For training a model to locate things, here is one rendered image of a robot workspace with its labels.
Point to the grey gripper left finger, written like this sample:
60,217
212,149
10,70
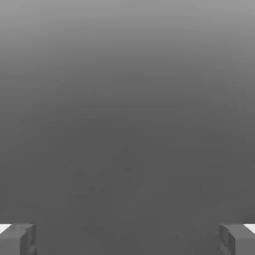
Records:
18,239

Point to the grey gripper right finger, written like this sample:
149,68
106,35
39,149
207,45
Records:
237,239

